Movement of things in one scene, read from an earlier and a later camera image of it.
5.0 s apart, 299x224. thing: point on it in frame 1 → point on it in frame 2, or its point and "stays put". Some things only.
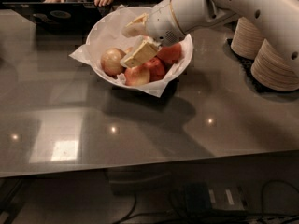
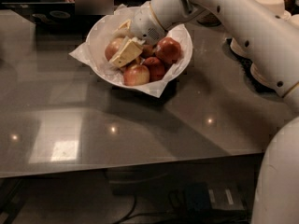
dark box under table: [210, 196] stays put
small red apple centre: [156, 67] stays put
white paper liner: [106, 33] stays put
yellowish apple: [110, 61] → [112, 49]
